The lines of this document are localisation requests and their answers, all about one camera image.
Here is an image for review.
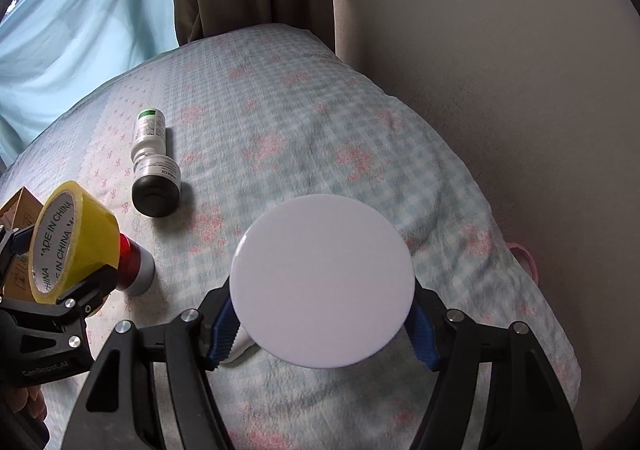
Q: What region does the yellow tape roll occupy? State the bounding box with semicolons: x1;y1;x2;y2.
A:
28;181;119;305

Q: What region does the white jar red lid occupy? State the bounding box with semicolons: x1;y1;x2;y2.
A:
116;233;155;296

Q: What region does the white jar black lid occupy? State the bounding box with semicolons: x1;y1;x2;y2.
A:
131;154;181;218

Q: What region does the white bottle green label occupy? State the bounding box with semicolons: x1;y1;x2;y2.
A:
130;108;167;165

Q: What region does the white round disc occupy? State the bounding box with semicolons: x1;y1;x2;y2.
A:
230;194;416;369

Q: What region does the white earbuds case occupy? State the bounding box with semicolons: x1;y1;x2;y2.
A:
222;326;255;364

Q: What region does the person's left hand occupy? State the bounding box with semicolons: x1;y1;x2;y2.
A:
1;386;49;439

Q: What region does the cardboard box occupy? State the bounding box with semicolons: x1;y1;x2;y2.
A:
1;187;42;301

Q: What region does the pink object beside bed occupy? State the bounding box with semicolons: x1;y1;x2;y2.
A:
506;242;539;285

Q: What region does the checked floral bed sheet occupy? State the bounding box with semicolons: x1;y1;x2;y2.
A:
1;25;582;449

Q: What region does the light blue hanging cloth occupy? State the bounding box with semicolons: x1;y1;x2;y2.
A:
1;0;178;165

